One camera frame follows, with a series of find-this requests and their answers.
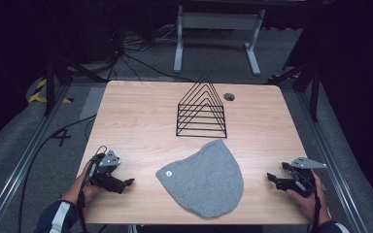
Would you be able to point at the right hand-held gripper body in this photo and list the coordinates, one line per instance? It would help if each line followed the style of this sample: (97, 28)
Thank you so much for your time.
(299, 176)

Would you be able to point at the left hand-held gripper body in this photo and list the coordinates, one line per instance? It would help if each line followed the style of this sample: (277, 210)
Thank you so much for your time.
(107, 174)

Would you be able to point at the grey knit beanie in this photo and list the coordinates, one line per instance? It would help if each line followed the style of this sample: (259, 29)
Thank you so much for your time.
(204, 181)

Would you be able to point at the person's left hand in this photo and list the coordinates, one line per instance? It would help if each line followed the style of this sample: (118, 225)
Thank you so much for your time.
(85, 186)

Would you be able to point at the person's right hand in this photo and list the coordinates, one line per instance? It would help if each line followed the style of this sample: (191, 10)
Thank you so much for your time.
(311, 202)

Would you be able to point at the black tripod stand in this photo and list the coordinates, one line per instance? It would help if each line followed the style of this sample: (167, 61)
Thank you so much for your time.
(307, 81)
(61, 68)

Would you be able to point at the yellow black floor tape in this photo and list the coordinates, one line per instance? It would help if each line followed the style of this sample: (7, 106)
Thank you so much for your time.
(43, 93)

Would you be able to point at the white metal stand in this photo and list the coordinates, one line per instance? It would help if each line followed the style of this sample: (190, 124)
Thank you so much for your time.
(218, 35)

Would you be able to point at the aluminium floor rail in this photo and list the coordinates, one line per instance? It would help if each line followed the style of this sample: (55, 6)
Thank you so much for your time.
(19, 161)
(328, 155)

